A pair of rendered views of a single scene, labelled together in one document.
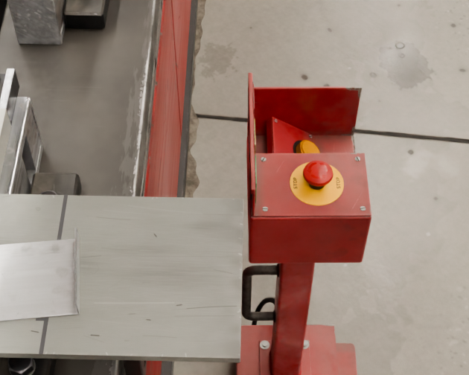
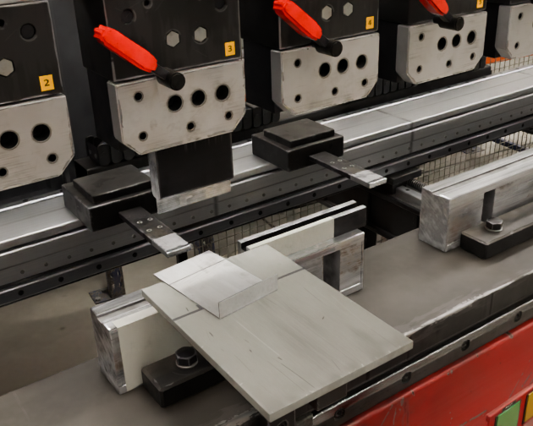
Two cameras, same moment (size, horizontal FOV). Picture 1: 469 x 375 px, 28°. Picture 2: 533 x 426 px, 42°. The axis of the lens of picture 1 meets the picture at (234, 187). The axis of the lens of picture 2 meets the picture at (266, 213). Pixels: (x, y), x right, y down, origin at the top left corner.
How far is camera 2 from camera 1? 0.54 m
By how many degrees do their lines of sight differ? 49
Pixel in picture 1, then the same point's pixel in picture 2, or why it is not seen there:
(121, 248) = (293, 309)
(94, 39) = (471, 260)
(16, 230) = (253, 264)
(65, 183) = not seen: hidden behind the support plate
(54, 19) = (446, 226)
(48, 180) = not seen: hidden behind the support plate
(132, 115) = (442, 308)
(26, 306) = (200, 296)
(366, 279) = not seen: outside the picture
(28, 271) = (228, 283)
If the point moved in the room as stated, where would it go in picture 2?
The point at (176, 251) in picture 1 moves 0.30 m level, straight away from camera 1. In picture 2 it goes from (321, 333) to (480, 236)
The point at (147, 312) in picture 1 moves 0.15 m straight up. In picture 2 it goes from (255, 346) to (250, 215)
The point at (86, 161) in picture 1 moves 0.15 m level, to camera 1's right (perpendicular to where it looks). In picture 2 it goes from (378, 310) to (463, 363)
